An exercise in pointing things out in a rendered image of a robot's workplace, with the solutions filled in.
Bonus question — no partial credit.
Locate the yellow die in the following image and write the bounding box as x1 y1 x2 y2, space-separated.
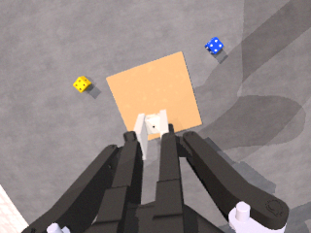
73 77 91 92

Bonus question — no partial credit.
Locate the blue die with white pips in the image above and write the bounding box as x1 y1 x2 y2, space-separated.
205 37 224 54

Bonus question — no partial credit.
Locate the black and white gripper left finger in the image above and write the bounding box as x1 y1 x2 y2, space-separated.
20 113 149 233

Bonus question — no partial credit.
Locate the peach flat square mat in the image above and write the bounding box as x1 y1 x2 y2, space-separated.
106 52 202 132

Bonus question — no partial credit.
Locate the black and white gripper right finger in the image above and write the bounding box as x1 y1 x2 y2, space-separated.
151 110 290 233

